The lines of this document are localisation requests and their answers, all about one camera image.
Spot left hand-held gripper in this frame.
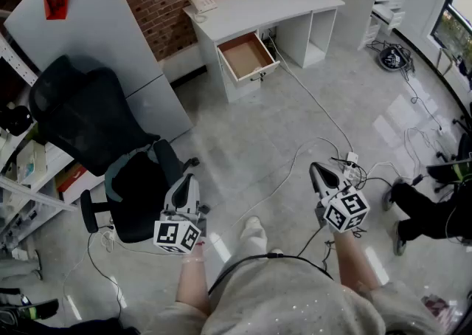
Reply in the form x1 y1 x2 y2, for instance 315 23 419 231
153 173 211 255

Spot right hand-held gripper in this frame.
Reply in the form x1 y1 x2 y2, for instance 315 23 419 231
309 162 371 234

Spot wooden drawer with white front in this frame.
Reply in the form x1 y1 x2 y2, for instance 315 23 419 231
217 30 281 83

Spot person's right forearm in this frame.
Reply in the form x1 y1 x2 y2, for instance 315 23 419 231
333 229 381 292

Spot person's left forearm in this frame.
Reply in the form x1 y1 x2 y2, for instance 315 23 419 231
176 243 211 316

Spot person's white trousers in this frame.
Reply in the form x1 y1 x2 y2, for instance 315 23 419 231
238 221 268 264

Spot orange cardboard box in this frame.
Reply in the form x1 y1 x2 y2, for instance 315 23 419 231
55 163 89 194

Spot black office chair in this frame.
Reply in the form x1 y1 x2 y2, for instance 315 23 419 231
29 55 202 244

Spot person's beige sweater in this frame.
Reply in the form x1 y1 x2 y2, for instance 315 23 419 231
142 252 454 335

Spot black office chair base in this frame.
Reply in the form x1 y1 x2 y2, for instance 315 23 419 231
434 115 472 165

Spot black round device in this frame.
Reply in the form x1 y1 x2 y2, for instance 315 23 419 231
378 47 406 71

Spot white metal shelf rack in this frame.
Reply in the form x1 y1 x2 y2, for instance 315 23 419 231
0 27 104 253

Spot white shelf cabinet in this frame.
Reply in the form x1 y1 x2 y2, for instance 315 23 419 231
330 0 406 51

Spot black helmet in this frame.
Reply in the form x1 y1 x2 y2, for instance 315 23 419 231
0 104 34 137

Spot white desk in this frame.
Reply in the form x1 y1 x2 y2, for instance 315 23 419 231
183 0 346 103

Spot white telephone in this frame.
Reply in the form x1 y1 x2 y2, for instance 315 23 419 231
188 0 218 14

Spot window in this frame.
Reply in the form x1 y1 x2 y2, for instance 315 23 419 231
431 0 472 69

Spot black body cable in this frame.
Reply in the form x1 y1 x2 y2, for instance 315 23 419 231
208 252 335 296

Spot white floor cable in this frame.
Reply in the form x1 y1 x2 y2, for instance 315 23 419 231
268 30 355 154

